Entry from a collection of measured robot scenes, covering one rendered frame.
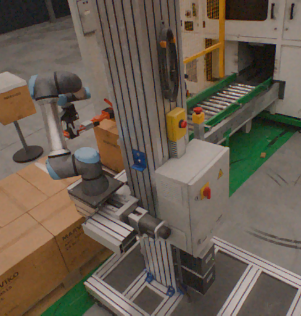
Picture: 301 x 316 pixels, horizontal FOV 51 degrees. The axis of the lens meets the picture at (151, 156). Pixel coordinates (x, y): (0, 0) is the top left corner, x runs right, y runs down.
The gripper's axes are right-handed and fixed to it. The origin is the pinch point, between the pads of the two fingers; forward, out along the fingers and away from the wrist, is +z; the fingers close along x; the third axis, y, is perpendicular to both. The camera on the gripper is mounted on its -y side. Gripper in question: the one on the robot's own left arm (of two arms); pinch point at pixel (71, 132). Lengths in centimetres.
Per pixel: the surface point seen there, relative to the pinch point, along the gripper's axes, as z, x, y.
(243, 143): 109, -22, 202
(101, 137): 23.1, 10.8, 29.9
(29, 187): 54, 47, -27
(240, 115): 54, -34, 169
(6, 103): 25, 169, 20
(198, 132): 22, -52, 77
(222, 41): 8, 40, 250
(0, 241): 53, 8, -70
